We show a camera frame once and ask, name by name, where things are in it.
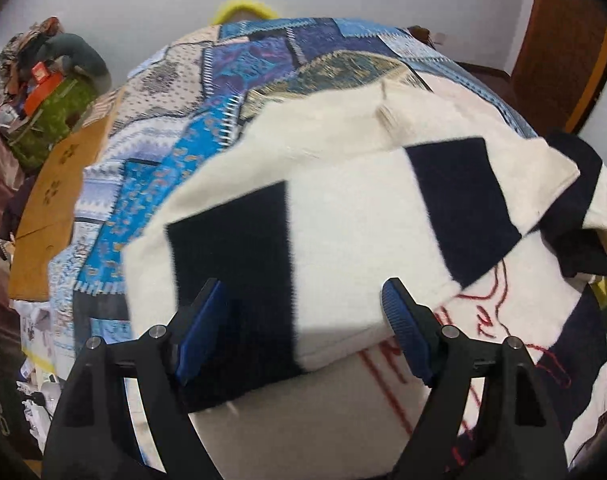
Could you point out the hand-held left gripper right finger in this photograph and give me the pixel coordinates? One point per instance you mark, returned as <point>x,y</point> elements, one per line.
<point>405,324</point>

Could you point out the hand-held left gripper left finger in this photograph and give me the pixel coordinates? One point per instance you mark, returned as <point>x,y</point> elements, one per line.
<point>203,331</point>

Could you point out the cream and navy sweater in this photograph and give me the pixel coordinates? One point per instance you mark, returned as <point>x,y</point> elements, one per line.
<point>348,210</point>

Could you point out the pile of mixed clothes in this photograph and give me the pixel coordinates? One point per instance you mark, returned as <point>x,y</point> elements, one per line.
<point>18,55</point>

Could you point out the blue patchwork blanket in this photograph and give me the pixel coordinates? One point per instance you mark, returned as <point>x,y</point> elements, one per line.
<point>183,110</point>

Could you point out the green patterned bag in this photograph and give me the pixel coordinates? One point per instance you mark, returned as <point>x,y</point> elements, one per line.
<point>53,117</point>

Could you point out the orange box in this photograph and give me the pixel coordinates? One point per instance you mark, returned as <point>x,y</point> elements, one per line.
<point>41,87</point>

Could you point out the dark grey garment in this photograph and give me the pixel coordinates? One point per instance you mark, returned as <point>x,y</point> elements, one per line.
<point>83,55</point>

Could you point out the yellow foam tube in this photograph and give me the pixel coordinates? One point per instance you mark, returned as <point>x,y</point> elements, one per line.
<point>239,3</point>

